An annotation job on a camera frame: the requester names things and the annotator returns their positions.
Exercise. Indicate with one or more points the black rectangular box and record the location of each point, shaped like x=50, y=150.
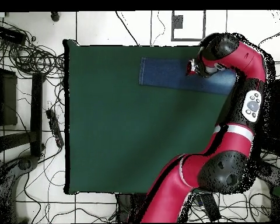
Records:
x=210, y=206

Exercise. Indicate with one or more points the grey square floor frame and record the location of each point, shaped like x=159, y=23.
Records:
x=188, y=39

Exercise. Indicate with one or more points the black electronics box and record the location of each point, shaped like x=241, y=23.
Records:
x=10, y=35

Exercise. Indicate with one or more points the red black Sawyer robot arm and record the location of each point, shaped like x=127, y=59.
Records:
x=224, y=168

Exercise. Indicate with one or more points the small grey square plate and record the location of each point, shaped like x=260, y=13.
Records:
x=177, y=21

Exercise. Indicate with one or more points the blue denim jeans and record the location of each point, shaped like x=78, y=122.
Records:
x=163, y=74

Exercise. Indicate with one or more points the dark green table cloth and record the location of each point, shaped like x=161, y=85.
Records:
x=130, y=140

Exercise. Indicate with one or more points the small round black object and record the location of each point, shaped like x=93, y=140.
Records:
x=55, y=16

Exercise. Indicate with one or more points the black power strip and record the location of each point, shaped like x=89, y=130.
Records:
x=54, y=128

